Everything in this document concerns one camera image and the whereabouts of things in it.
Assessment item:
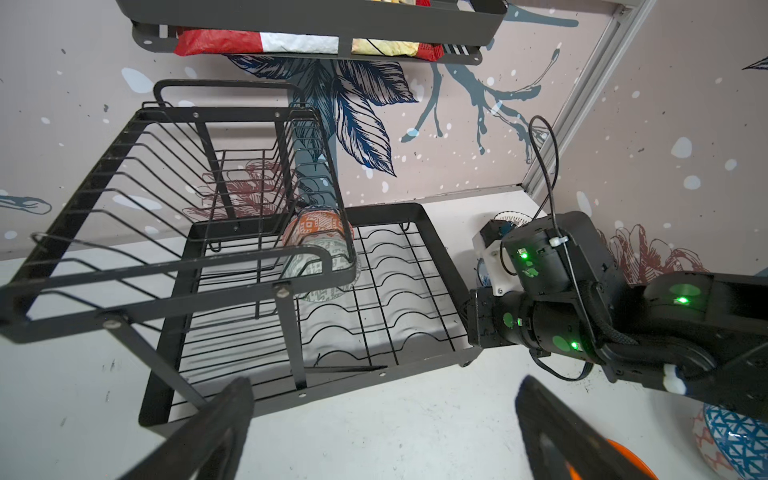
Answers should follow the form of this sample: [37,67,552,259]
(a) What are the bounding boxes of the red cassava chips bag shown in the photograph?
[174,29,445,62]

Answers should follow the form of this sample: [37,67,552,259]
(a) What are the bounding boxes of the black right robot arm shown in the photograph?
[466,212,767,421]

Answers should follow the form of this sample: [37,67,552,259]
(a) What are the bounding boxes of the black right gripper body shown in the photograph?
[466,287,594,360]

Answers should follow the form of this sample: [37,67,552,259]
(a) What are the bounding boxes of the white brown lattice bowl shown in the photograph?
[493,210,533,228]

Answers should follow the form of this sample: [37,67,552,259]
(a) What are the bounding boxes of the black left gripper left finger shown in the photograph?
[122,378,254,479]

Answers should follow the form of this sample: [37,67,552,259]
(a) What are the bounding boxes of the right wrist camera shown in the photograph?
[472,219,516,297]

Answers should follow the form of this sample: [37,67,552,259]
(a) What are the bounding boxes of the red patterned bowl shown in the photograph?
[281,208,347,249]

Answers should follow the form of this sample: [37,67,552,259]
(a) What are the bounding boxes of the black wall shelf basket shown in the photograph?
[117,1,507,59]

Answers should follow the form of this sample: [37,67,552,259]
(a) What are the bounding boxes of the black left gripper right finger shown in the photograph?
[515,376,654,479]

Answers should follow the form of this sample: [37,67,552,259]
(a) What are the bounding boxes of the blue geometric patterned bowl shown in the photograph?
[692,404,767,480]

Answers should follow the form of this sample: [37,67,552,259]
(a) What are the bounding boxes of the orange plastic bowl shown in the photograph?
[566,439,654,480]

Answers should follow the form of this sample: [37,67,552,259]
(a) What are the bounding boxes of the black wire dish rack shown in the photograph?
[1,80,479,436]

